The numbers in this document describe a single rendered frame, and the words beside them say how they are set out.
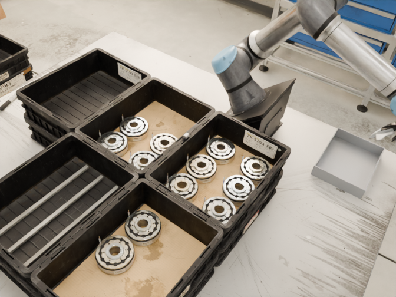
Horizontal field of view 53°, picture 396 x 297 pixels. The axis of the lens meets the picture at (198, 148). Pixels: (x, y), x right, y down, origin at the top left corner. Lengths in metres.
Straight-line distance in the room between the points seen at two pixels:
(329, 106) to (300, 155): 1.53
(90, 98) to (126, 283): 0.79
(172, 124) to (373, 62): 0.71
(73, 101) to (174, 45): 2.01
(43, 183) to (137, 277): 0.44
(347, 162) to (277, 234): 0.48
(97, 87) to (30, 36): 2.13
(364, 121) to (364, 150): 1.36
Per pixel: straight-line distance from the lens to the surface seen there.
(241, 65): 1.54
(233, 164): 1.36
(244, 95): 1.53
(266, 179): 1.20
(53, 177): 1.34
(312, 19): 1.25
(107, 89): 1.64
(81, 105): 1.58
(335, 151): 1.71
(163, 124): 1.48
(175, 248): 1.15
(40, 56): 3.46
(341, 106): 3.17
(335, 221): 1.48
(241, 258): 1.30
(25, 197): 1.32
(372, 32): 2.90
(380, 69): 1.25
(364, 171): 1.68
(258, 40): 1.57
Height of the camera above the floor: 1.83
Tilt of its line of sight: 46 degrees down
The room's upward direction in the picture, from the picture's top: 6 degrees clockwise
